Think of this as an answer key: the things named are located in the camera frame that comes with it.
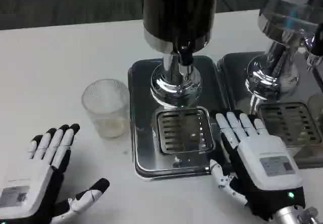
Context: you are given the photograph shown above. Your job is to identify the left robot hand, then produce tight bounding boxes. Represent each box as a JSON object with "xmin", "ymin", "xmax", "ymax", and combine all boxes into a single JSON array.
[{"xmin": 0, "ymin": 123, "xmax": 111, "ymax": 224}]

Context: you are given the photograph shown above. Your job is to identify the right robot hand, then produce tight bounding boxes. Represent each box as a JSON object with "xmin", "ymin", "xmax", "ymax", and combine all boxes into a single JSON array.
[{"xmin": 209, "ymin": 109, "xmax": 306, "ymax": 222}]

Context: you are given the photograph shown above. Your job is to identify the clear ribbed glass cup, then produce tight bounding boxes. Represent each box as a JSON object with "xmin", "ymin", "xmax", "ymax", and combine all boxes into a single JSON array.
[
  {"xmin": 81, "ymin": 79, "xmax": 131, "ymax": 139},
  {"xmin": 308, "ymin": 93, "xmax": 323, "ymax": 124}
]

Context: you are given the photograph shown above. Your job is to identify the steel slotted drip grid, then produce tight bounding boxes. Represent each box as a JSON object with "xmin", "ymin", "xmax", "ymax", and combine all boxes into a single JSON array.
[
  {"xmin": 156, "ymin": 107, "xmax": 217, "ymax": 154},
  {"xmin": 257, "ymin": 102, "xmax": 323, "ymax": 148}
]

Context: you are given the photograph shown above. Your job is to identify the clear chrome drink dispenser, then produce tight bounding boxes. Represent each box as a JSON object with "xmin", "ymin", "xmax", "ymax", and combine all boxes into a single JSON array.
[{"xmin": 245, "ymin": 0, "xmax": 323, "ymax": 101}]

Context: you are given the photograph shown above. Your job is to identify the dark drink dispenser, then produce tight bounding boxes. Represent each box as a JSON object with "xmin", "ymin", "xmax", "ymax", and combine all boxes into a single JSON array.
[{"xmin": 141, "ymin": 0, "xmax": 218, "ymax": 107}]

